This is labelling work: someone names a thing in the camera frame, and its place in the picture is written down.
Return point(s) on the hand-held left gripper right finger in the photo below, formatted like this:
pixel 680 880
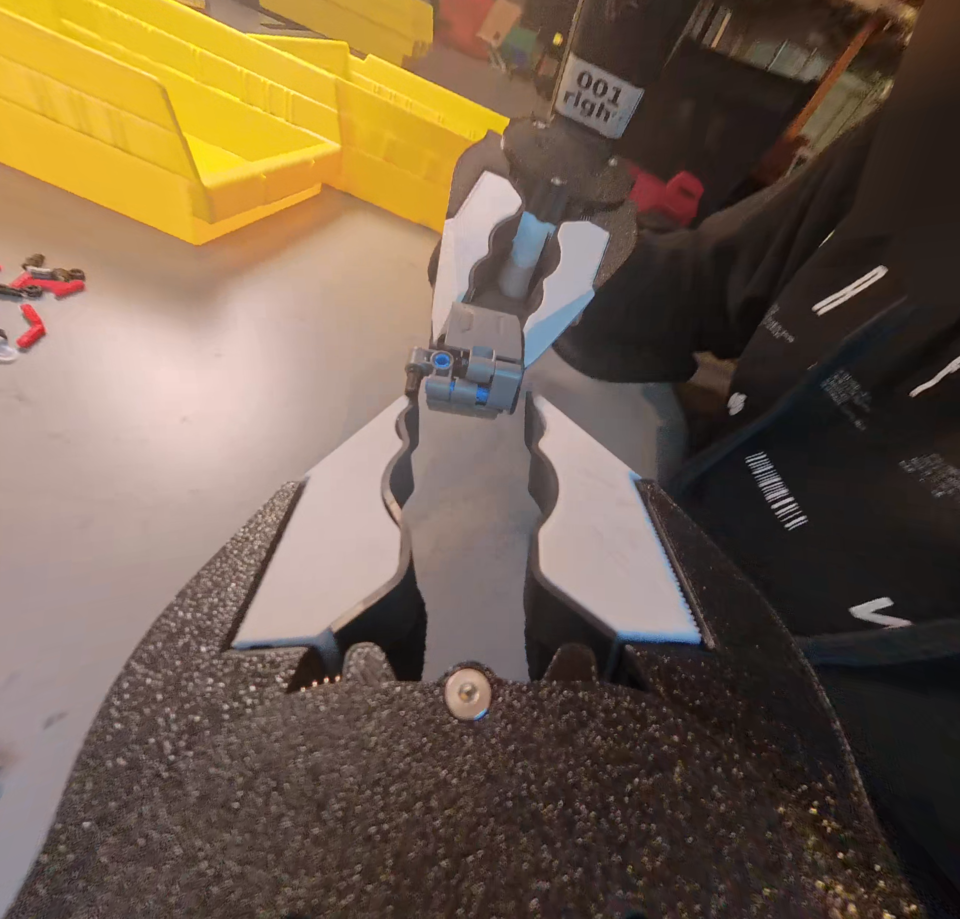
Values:
pixel 607 551

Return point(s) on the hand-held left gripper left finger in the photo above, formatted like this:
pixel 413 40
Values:
pixel 330 551

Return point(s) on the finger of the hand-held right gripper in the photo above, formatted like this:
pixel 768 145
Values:
pixel 469 236
pixel 574 274

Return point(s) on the grey toy joint assembly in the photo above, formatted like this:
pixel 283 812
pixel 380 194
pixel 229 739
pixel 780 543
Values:
pixel 472 364

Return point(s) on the grey desk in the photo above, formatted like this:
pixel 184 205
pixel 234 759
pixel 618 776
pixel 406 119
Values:
pixel 150 446

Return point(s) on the yellow plastic bin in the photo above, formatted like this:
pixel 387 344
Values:
pixel 352 4
pixel 397 146
pixel 112 124

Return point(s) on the red bean bag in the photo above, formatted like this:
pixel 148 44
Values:
pixel 461 15

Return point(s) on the pile of small toy parts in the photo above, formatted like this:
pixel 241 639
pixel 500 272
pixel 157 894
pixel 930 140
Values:
pixel 45 296

